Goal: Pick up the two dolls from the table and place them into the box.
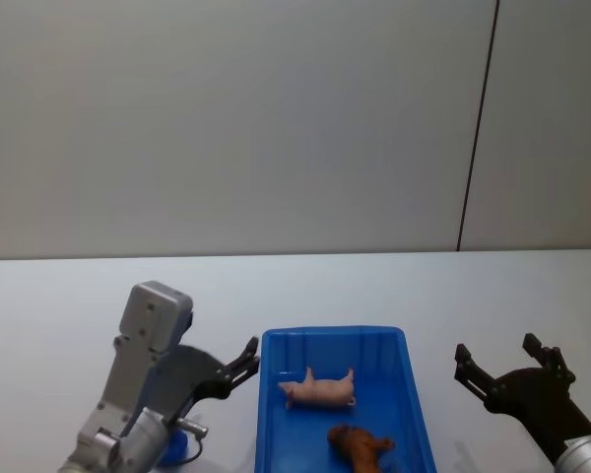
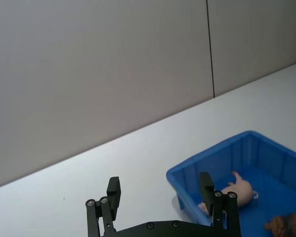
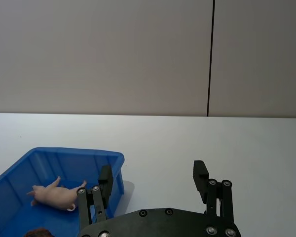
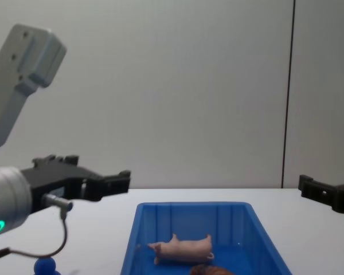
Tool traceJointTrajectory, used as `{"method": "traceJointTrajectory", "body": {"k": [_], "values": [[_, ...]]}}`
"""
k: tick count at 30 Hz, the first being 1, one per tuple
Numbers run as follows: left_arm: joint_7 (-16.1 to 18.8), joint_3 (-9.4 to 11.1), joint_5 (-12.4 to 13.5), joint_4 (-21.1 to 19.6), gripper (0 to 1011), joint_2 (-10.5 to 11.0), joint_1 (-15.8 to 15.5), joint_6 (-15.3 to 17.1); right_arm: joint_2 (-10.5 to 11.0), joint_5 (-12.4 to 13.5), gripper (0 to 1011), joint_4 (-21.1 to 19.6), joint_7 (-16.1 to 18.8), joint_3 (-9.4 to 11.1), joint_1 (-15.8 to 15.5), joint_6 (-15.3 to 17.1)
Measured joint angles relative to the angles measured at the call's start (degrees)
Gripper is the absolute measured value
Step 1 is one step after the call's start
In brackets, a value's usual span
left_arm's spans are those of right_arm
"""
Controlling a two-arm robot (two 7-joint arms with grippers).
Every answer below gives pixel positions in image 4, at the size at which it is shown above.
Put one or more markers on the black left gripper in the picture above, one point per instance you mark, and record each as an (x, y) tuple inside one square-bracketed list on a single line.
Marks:
[(54, 176)]

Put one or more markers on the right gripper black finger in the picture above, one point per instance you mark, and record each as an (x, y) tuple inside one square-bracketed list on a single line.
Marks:
[(326, 194)]

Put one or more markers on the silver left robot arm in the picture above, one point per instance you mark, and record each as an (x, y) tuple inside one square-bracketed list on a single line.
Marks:
[(8, 197)]

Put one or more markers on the blue plastic bin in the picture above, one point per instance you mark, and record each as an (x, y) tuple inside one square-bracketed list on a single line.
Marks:
[(246, 229)]

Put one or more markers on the small blue figure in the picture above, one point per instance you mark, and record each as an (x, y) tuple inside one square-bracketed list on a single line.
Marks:
[(45, 266)]

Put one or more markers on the pink toy pig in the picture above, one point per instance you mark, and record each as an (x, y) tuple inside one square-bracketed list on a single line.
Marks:
[(183, 248)]

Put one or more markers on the brown toy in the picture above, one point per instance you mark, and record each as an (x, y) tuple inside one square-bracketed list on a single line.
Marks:
[(209, 270)]

